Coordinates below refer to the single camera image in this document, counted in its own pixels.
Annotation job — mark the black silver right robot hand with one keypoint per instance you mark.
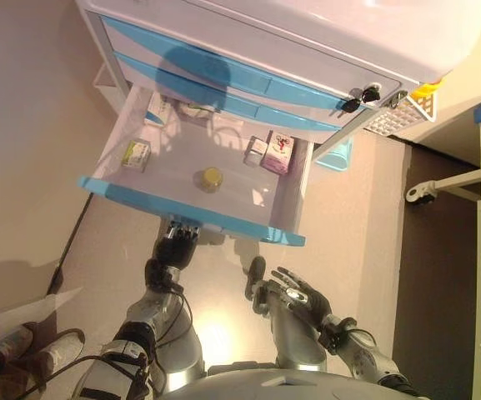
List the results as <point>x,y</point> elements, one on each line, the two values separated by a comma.
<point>313,306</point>

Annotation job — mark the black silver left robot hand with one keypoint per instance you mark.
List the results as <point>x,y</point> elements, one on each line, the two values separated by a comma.
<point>175,250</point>

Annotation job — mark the blue-fronted white cart drawer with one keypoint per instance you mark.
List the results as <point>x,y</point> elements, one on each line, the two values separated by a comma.
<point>181,204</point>

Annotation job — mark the yellow medicine bottle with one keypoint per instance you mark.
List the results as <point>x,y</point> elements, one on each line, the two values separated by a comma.
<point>208,179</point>

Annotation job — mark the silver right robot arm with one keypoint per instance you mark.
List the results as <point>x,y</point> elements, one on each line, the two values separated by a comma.
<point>365,358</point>

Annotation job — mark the small grey white medicine box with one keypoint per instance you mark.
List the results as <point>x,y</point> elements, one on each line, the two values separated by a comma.
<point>257,151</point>

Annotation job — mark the flat white green medicine box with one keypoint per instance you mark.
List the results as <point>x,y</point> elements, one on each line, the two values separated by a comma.
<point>198,112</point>

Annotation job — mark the white blue medicine box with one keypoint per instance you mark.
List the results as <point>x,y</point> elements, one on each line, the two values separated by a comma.
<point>158,109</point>

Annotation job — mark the pink purple medicine box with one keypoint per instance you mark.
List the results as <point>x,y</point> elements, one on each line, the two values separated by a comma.
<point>278,152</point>

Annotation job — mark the silver right robot leg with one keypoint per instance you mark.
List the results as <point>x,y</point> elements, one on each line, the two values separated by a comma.
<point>294,341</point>

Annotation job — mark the grey robot torso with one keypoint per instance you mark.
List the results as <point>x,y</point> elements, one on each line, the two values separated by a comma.
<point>298,383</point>

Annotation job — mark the light blue plastic bin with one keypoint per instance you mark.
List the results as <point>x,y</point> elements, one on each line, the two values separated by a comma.
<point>335,155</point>

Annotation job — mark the white bed caster wheel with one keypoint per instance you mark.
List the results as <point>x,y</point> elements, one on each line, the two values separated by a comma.
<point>418,193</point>

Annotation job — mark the white side bin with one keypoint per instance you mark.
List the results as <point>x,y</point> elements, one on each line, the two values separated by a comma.
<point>103,79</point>

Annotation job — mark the silver metal cart latch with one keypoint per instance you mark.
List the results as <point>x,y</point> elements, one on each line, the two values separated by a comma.
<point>395,100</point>

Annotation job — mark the white medical cart blue drawers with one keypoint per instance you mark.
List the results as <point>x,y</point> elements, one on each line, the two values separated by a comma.
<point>265,33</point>

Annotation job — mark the yellow plastic container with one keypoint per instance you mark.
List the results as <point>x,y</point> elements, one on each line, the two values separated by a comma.
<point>429,88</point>

